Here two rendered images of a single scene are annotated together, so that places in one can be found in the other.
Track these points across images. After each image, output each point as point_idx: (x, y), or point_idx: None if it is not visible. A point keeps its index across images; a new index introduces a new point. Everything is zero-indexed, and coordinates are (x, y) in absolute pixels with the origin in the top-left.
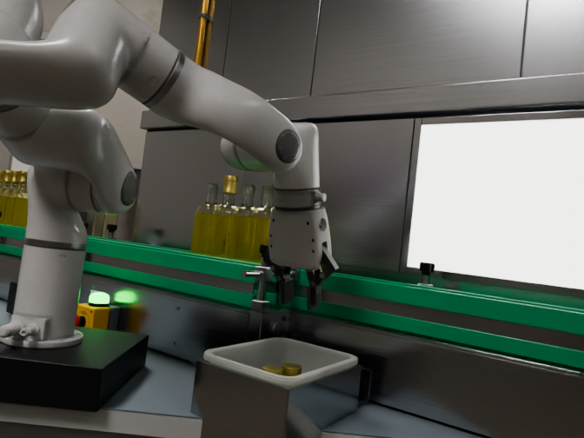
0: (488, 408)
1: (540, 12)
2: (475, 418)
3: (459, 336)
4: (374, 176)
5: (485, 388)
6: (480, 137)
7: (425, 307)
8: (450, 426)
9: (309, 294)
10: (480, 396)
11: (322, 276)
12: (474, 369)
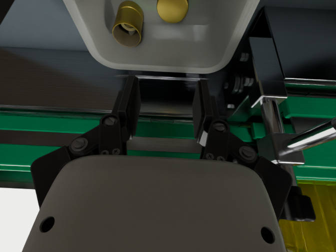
0: (3, 65)
1: None
2: (17, 56)
3: (23, 121)
4: None
5: (0, 79)
6: None
7: (54, 146)
8: None
9: (121, 99)
10: (7, 72)
11: (76, 142)
12: (5, 91)
